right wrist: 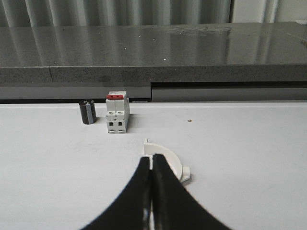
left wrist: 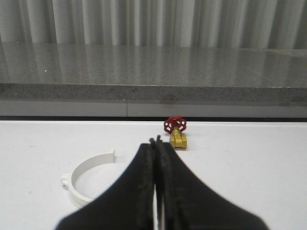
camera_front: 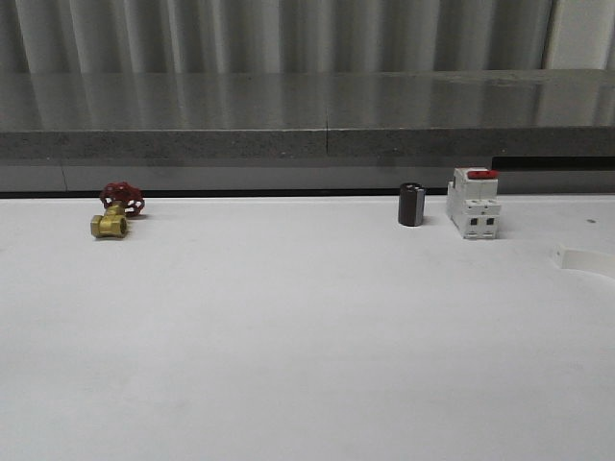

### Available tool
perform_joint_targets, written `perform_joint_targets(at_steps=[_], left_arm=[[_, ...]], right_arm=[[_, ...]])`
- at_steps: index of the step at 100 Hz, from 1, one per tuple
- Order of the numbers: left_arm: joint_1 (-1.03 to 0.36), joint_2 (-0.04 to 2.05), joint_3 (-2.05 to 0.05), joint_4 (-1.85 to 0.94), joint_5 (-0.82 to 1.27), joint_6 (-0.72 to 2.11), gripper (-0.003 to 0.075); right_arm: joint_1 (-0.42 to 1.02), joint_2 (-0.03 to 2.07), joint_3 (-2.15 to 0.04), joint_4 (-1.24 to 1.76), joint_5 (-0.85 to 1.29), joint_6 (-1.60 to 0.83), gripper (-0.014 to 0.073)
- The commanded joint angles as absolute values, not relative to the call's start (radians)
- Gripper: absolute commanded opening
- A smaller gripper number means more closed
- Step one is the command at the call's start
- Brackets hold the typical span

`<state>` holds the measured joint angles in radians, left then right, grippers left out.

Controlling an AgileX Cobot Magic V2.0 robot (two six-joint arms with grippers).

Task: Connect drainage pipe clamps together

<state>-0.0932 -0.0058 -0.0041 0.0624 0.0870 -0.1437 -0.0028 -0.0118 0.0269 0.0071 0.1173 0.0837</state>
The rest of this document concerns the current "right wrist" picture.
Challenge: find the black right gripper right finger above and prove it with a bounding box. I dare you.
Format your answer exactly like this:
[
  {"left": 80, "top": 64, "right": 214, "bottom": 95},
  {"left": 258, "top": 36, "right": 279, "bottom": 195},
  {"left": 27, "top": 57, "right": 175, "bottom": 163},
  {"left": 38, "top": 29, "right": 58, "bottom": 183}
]
[{"left": 152, "top": 154, "right": 230, "bottom": 230}]

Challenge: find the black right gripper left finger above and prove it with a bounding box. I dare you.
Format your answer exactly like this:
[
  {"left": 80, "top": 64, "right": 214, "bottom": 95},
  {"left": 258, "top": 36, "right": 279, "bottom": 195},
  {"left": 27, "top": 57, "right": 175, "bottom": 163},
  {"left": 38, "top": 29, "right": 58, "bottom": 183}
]
[{"left": 83, "top": 157, "right": 151, "bottom": 230}]

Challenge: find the white half pipe clamp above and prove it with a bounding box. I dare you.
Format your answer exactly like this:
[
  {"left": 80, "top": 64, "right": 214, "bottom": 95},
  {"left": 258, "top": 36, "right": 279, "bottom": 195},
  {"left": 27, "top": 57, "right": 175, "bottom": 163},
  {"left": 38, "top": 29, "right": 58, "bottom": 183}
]
[{"left": 143, "top": 138, "right": 191, "bottom": 183}]

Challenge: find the white red circuit breaker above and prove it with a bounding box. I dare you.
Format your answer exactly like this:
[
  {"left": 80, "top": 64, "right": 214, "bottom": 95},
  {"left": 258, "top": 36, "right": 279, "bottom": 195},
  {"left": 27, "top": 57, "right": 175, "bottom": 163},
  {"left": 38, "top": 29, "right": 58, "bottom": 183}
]
[{"left": 106, "top": 91, "right": 130, "bottom": 134}]

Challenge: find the black cylindrical capacitor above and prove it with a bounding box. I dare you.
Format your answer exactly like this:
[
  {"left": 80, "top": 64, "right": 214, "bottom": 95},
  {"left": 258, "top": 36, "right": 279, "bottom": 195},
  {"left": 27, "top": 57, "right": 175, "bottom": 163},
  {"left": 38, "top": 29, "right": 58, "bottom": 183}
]
[{"left": 79, "top": 99, "right": 96, "bottom": 125}]

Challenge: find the grey stone counter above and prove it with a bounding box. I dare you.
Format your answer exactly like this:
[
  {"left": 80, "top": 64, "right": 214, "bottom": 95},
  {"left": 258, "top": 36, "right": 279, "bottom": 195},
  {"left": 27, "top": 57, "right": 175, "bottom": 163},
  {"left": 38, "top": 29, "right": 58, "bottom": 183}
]
[{"left": 0, "top": 22, "right": 307, "bottom": 103}]

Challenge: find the grey corrugated curtain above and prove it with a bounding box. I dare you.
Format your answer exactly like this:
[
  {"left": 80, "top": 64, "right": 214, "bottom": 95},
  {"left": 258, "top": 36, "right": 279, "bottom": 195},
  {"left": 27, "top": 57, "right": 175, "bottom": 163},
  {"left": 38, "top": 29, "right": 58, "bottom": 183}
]
[{"left": 0, "top": 0, "right": 307, "bottom": 27}]

